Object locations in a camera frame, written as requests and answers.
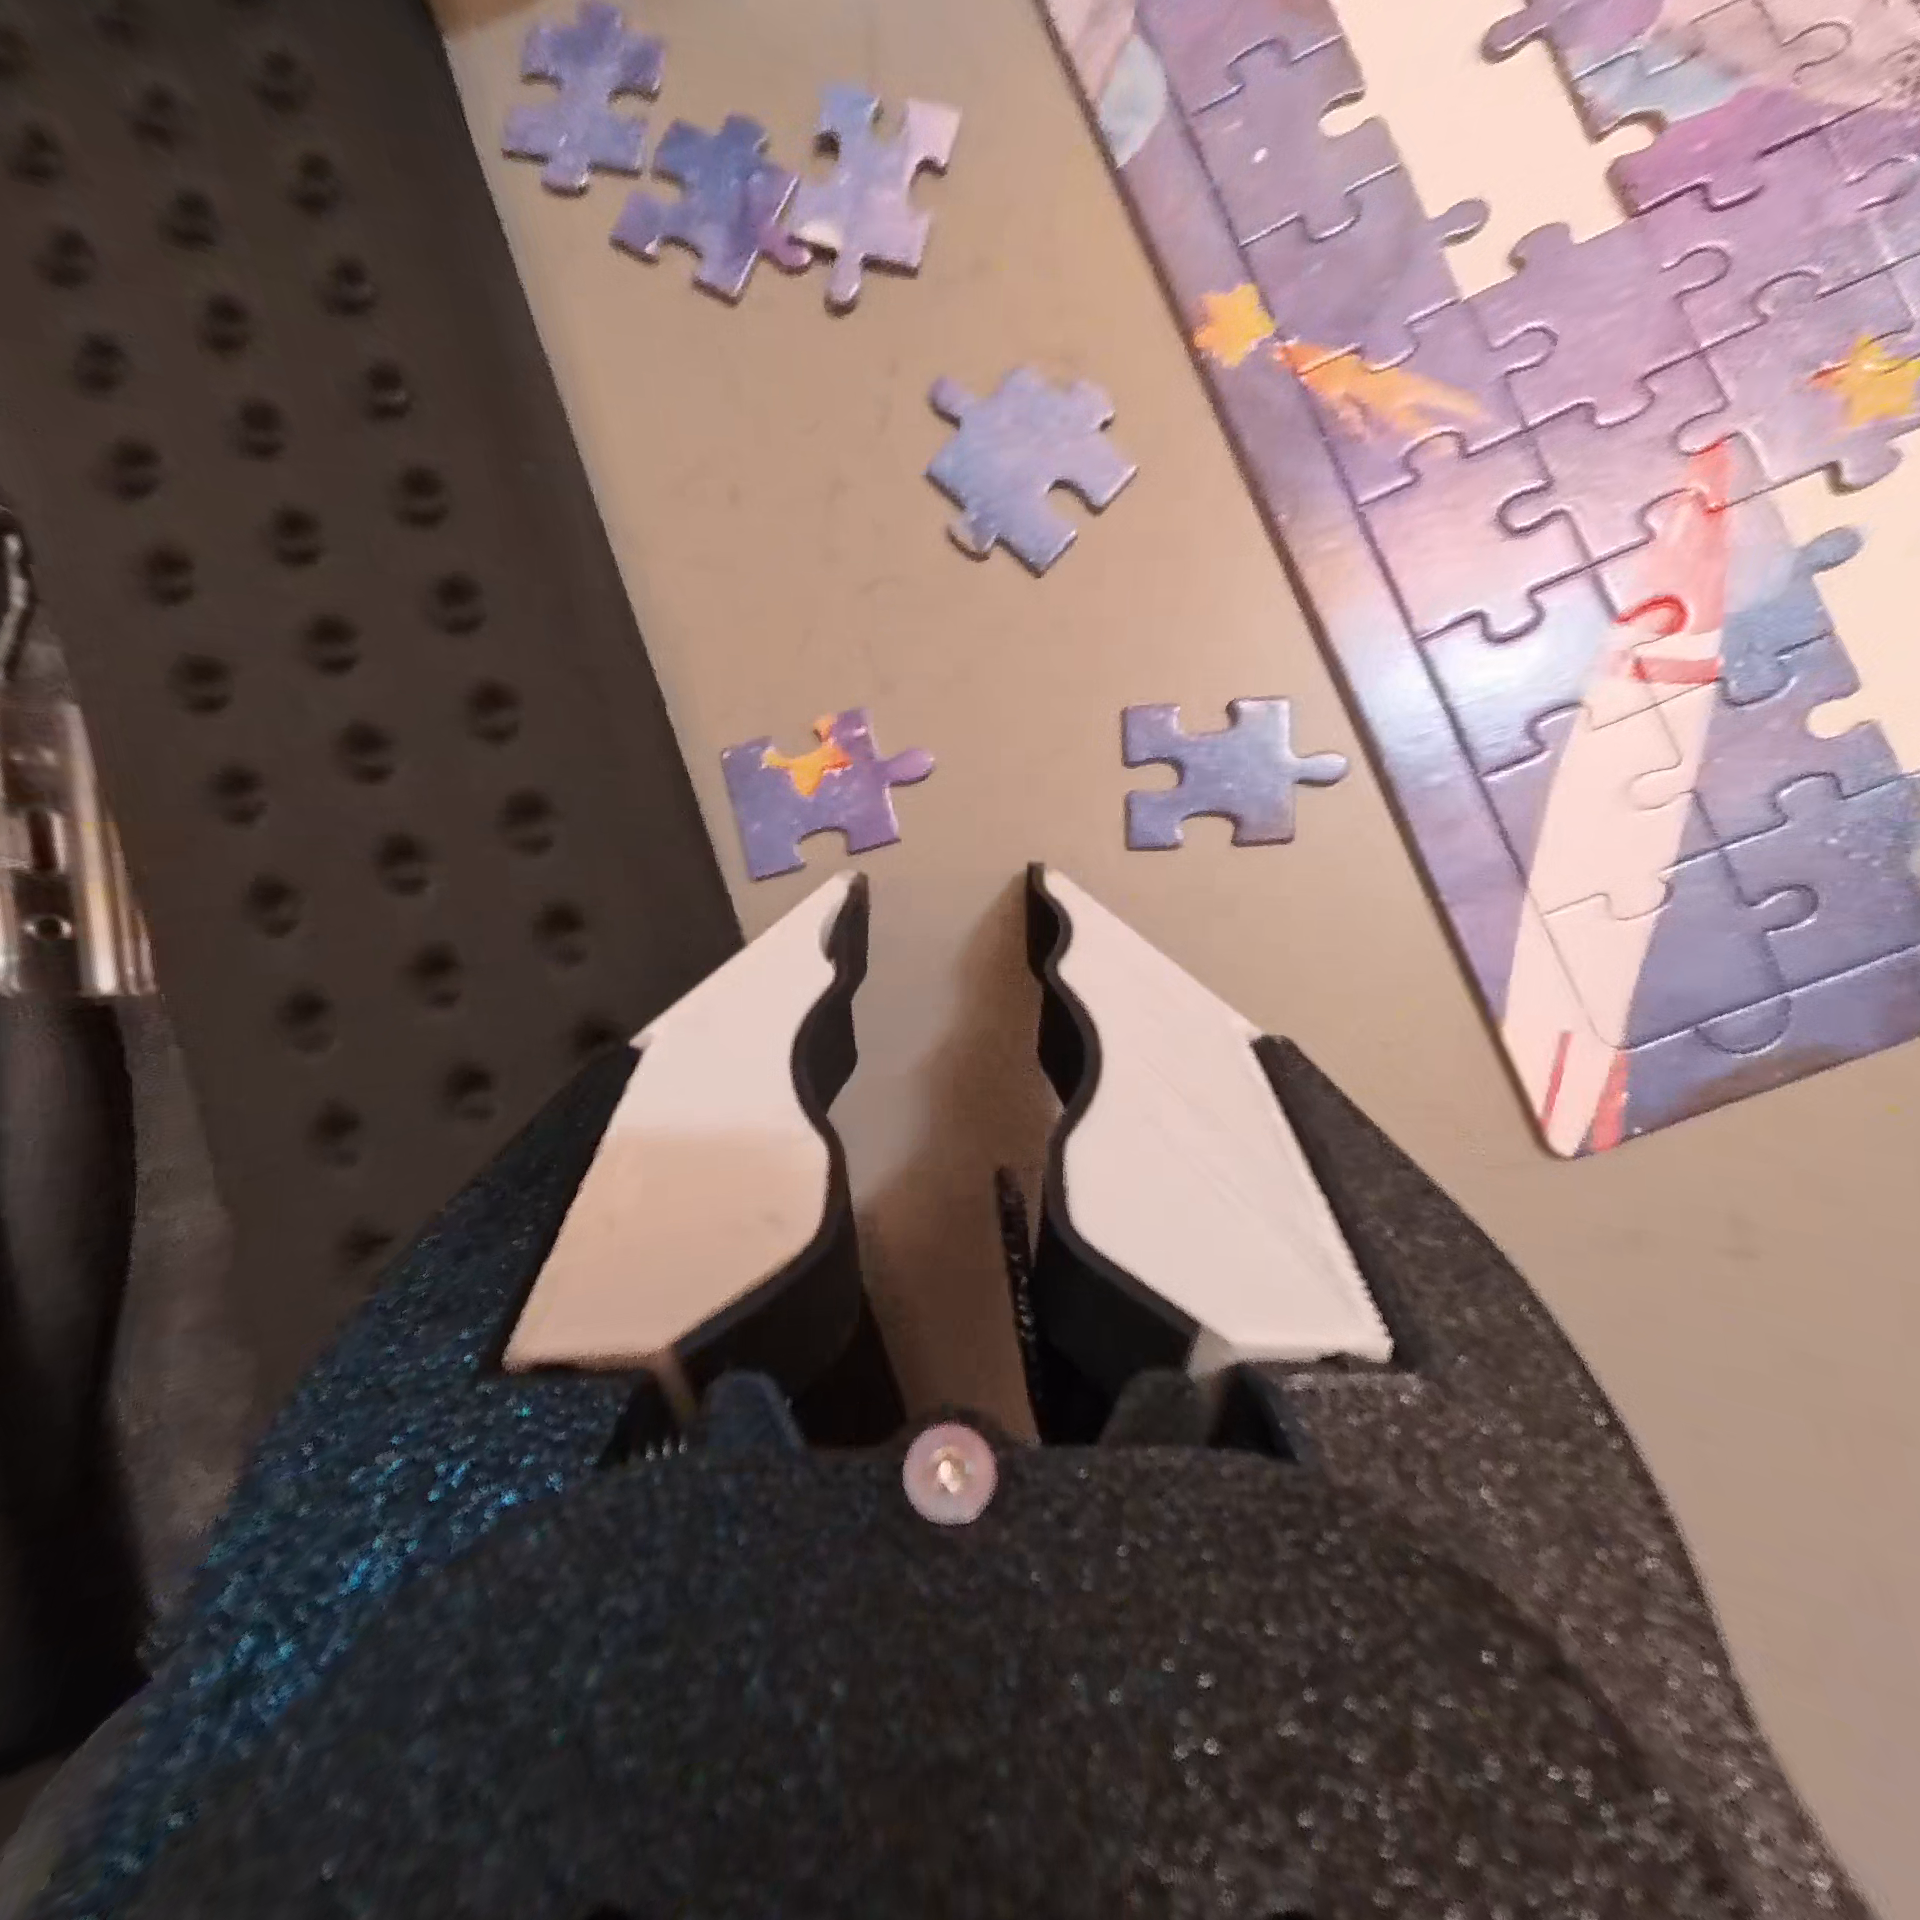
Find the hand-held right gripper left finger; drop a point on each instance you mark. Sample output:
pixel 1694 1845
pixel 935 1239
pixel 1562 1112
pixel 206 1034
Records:
pixel 675 1184

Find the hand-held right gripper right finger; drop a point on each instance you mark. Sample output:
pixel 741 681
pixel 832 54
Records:
pixel 1215 1184

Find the blue jigsaw puzzle piece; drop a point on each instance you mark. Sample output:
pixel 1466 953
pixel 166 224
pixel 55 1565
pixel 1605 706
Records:
pixel 871 195
pixel 585 91
pixel 712 202
pixel 1223 773
pixel 1029 464

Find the space jigsaw puzzle board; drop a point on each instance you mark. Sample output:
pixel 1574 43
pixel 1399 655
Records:
pixel 1321 451

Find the beige desk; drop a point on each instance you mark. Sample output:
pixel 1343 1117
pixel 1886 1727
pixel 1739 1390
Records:
pixel 1650 1351

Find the blue jigsaw piece orange mark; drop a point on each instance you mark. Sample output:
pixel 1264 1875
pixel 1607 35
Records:
pixel 819 788

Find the black perforated pad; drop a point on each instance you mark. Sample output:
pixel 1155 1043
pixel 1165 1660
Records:
pixel 301 600

